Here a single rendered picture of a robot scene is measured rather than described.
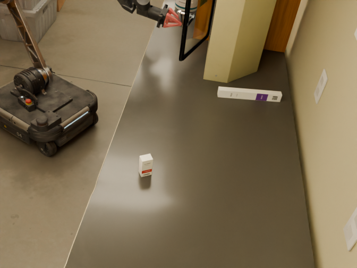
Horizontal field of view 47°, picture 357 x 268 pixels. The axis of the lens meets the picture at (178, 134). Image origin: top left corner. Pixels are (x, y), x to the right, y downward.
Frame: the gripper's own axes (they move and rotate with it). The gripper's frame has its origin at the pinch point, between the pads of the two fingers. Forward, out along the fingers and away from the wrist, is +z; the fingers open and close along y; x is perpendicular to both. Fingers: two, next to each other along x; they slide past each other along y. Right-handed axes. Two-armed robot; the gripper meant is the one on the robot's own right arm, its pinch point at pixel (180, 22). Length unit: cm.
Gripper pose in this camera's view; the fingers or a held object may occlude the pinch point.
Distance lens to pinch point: 186.6
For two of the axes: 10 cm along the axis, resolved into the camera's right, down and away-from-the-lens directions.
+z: 9.4, 3.3, 0.1
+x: -2.3, 6.2, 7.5
